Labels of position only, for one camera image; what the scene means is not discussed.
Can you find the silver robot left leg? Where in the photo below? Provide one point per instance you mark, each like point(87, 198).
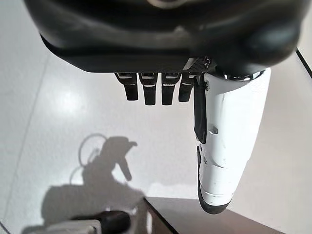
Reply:
point(97, 223)

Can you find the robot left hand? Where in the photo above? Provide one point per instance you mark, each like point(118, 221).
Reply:
point(146, 36)

